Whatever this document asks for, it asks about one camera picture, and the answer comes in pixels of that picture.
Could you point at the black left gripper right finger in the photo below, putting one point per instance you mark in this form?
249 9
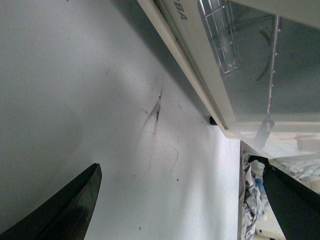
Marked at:
295 206

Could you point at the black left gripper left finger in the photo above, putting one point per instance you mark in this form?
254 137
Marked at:
66 215

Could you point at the glass oven door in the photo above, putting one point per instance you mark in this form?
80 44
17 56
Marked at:
262 82

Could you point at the cream Toshiba toaster oven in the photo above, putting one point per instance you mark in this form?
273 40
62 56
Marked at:
200 62

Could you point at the crumpled paper pile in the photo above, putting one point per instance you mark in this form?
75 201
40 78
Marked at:
252 195

